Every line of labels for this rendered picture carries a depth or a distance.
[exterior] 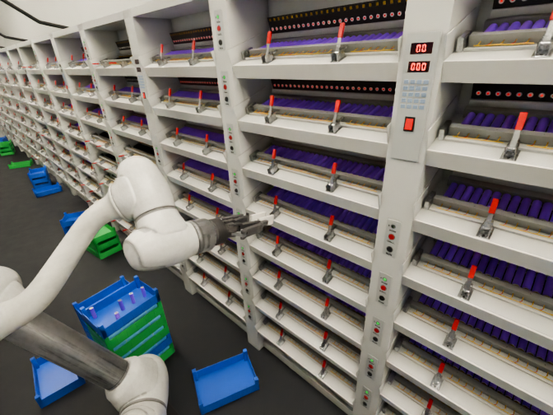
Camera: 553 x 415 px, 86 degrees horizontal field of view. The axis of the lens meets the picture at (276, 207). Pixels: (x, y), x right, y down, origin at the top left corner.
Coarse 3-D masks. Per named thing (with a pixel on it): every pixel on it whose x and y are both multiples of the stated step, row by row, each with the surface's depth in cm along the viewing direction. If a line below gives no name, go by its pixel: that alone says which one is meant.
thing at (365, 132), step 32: (256, 96) 118; (288, 96) 114; (320, 96) 106; (352, 96) 98; (384, 96) 91; (256, 128) 110; (288, 128) 99; (320, 128) 93; (352, 128) 88; (384, 128) 83
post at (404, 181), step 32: (416, 0) 62; (448, 0) 59; (480, 0) 70; (416, 32) 64; (448, 96) 73; (384, 192) 83; (416, 192) 77; (384, 224) 87; (384, 256) 91; (384, 320) 100; (384, 352) 105
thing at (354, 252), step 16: (256, 192) 134; (256, 208) 130; (272, 224) 124; (288, 224) 118; (304, 224) 115; (320, 224) 113; (304, 240) 115; (320, 240) 107; (336, 240) 105; (368, 240) 102; (352, 256) 100; (368, 256) 97
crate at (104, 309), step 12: (120, 288) 159; (132, 288) 165; (156, 288) 154; (108, 300) 155; (144, 300) 158; (156, 300) 156; (84, 312) 145; (96, 312) 151; (108, 312) 151; (120, 312) 151; (132, 312) 146; (96, 324) 144; (108, 324) 144; (120, 324) 142; (108, 336) 138
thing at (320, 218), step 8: (264, 200) 132; (272, 200) 128; (280, 200) 127; (288, 208) 123; (296, 208) 120; (304, 216) 118; (312, 216) 115; (320, 216) 113; (328, 224) 111; (336, 224) 108; (344, 224) 107; (352, 232) 104; (360, 232) 102; (368, 232) 101; (360, 240) 101
